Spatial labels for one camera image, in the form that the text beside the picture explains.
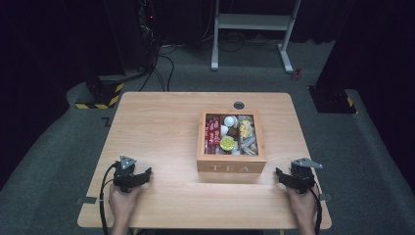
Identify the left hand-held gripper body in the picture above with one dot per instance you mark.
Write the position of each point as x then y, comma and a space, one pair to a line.
123, 176

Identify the brown capsule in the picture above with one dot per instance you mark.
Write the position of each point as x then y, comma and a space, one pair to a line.
233, 132

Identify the person's left hand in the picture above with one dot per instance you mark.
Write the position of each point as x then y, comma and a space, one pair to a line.
121, 205

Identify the yellow tea bag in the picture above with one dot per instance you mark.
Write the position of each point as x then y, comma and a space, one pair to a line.
245, 128

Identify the grey tape piece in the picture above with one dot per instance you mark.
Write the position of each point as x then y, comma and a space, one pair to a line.
325, 197
86, 200

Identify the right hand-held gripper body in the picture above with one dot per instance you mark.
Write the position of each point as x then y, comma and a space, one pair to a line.
303, 178

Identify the small red floor object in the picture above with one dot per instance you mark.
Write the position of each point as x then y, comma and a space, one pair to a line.
296, 74

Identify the dark equipment rack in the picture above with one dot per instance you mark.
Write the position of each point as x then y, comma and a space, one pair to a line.
147, 32

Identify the person's right hand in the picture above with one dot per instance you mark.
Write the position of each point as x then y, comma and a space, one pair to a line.
305, 207

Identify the wooden tea box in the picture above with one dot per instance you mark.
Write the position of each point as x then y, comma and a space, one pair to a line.
230, 160

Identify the clear wrapped tea bags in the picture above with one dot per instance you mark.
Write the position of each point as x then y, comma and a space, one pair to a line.
248, 144

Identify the black stand base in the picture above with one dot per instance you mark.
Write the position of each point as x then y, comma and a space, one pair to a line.
332, 99

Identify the white metal desk frame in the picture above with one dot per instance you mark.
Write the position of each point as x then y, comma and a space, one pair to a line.
251, 22

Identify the black stand with striped base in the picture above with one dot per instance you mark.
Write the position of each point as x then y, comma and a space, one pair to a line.
104, 93

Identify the row of red sachets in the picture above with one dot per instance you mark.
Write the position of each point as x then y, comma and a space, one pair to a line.
212, 135

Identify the white capsule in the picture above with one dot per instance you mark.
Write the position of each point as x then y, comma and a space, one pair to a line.
235, 151
223, 130
230, 121

